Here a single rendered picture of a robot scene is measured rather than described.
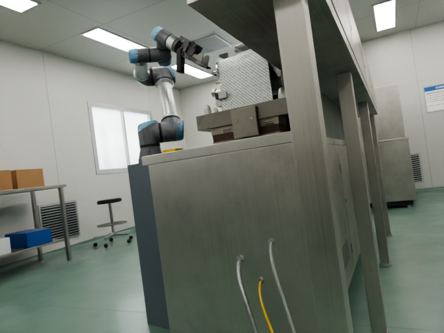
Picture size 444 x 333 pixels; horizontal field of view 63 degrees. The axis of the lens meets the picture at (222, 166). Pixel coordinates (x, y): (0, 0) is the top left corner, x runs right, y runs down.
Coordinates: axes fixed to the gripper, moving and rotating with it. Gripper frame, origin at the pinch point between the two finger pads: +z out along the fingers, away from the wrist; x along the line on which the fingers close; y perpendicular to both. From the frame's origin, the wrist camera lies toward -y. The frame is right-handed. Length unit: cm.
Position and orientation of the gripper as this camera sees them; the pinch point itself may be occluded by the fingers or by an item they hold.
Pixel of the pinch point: (205, 67)
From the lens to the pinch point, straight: 177.2
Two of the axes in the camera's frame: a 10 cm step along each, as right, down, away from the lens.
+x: 4.3, -0.4, 9.0
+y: 4.8, -8.4, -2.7
